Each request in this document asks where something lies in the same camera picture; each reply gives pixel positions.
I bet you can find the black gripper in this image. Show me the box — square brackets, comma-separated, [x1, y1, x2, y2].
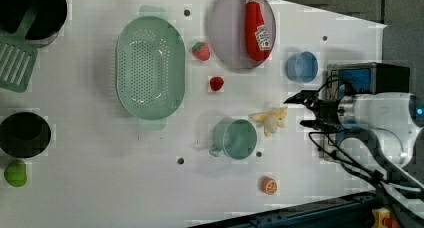
[284, 90, 340, 130]

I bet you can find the peeled yellow toy banana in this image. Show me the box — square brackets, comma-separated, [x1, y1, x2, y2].
[249, 106, 287, 137]

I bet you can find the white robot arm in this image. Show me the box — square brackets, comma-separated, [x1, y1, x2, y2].
[286, 90, 423, 218]

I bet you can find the blue bowl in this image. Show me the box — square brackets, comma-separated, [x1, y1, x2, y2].
[286, 51, 318, 83]

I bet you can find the green mug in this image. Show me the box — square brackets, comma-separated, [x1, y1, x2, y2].
[209, 118, 258, 160]

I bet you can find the red ketchup bottle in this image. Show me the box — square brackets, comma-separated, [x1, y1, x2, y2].
[244, 0, 271, 61]

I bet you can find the orange slice toy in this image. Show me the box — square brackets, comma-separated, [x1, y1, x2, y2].
[260, 177, 278, 195]

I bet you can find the small red toy fruit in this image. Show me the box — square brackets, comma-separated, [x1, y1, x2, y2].
[209, 76, 224, 91]

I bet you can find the grey oval plate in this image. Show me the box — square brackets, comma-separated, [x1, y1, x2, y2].
[208, 0, 264, 69]

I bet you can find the toy strawberry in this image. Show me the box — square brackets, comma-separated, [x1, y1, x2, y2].
[192, 42, 211, 61]

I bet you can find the green colander basket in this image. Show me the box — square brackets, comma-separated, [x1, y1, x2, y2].
[115, 5, 186, 131]

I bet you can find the black cylinder holder upper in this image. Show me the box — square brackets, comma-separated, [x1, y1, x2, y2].
[0, 0, 68, 48]

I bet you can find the black cylinder holder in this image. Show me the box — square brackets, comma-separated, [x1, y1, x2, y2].
[0, 0, 68, 48]
[0, 112, 51, 158]

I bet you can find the black cylinder holder lower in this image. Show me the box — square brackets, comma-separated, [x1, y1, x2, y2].
[0, 112, 51, 158]

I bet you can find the green slotted spatula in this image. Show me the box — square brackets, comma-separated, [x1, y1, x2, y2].
[0, 4, 38, 93]

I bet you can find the green toy pear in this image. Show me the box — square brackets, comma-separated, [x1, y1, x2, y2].
[4, 160, 27, 187]

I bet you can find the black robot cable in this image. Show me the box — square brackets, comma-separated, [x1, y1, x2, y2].
[307, 72, 424, 192]

